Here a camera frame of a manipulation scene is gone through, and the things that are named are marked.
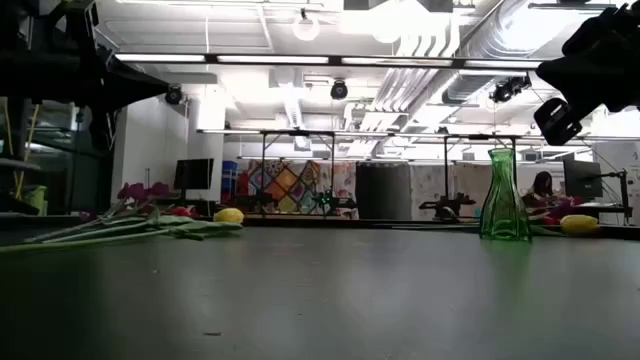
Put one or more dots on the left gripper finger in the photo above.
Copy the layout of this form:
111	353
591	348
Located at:
135	87

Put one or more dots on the yellow tulip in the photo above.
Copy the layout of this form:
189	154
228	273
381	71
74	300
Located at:
579	225
229	215

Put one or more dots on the background black robot arm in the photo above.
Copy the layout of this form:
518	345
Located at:
327	202
255	201
447	207

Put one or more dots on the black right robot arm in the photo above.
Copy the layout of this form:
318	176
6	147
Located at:
610	30

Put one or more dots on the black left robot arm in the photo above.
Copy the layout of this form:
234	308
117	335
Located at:
45	60

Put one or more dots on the green glass vase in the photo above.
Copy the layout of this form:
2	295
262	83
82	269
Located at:
505	215

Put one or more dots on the black ceiling spotlight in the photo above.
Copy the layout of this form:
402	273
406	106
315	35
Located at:
339	90
173	95

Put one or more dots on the black computer monitor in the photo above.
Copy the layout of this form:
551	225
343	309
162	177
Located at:
582	179
193	174

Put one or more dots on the distant LED light beam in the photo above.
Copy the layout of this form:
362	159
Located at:
230	131

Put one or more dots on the white poster board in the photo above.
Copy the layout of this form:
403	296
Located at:
635	190

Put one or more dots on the person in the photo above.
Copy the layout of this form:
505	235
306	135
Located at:
542	185

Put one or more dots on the yellow-green container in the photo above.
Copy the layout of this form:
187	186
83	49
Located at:
36	197

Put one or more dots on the blue storage bins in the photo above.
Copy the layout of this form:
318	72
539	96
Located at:
230	175

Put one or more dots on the overhead LED light bar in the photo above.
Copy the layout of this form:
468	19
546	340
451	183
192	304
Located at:
272	59

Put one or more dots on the colourful patchwork quilt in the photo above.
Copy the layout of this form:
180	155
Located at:
287	182

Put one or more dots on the white round pendant lamp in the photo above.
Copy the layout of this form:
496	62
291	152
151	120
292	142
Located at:
306	29

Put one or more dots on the white patterned cloth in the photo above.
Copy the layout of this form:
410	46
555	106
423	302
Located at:
427	185

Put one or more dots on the floral hanging cloth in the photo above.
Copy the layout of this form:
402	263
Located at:
345	180

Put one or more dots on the dark grey curtain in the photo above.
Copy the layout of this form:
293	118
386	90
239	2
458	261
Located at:
382	190

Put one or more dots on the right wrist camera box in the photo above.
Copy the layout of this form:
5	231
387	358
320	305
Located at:
557	125

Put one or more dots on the black ceiling track rail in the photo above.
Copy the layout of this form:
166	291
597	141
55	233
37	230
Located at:
550	6

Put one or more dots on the black ceiling camera cluster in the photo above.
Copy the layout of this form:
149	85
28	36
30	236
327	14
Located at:
507	90

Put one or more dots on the black metal station frame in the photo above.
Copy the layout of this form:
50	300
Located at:
446	170
263	165

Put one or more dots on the black table edge frame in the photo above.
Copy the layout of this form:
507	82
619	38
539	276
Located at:
325	222

